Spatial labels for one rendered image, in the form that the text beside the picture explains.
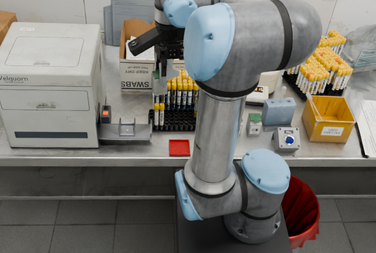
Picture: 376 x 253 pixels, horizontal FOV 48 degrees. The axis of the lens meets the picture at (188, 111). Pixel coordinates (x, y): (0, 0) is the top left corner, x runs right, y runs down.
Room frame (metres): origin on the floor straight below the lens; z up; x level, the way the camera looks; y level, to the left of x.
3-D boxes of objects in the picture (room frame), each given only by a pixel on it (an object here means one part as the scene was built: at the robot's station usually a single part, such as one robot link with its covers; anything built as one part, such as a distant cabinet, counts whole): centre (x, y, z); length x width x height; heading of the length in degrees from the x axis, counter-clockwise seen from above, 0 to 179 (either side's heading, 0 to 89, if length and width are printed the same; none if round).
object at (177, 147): (0.97, 0.02, 0.88); 0.07 x 0.07 x 0.01; 6
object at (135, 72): (1.39, 0.15, 0.95); 0.29 x 0.25 x 0.15; 6
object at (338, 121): (1.12, -0.48, 0.93); 0.13 x 0.13 x 0.10; 4
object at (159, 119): (1.09, 0.05, 0.93); 0.17 x 0.09 x 0.11; 97
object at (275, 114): (1.13, -0.31, 0.92); 0.10 x 0.07 x 0.10; 103
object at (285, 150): (1.03, -0.33, 0.92); 0.13 x 0.07 x 0.08; 6
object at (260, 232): (0.67, -0.19, 0.99); 0.15 x 0.15 x 0.10
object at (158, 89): (1.04, 0.10, 1.08); 0.05 x 0.04 x 0.06; 19
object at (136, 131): (0.99, 0.21, 0.92); 0.21 x 0.07 x 0.05; 96
